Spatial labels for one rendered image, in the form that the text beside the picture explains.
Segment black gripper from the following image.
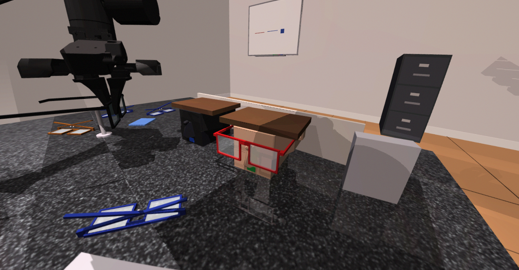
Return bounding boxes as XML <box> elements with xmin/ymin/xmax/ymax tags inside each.
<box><xmin>17</xmin><ymin>20</ymin><xmax>162</xmax><ymax>115</ymax></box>

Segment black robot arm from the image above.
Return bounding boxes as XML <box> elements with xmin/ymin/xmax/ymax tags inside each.
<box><xmin>60</xmin><ymin>0</ymin><xmax>160</xmax><ymax>76</ymax></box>

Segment blue flat square plate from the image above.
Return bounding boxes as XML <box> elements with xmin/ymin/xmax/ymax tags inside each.
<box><xmin>129</xmin><ymin>118</ymin><xmax>156</xmax><ymax>126</ymax></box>

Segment red glasses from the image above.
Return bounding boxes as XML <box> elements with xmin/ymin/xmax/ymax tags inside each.
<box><xmin>213</xmin><ymin>125</ymin><xmax>295</xmax><ymax>174</ymax></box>

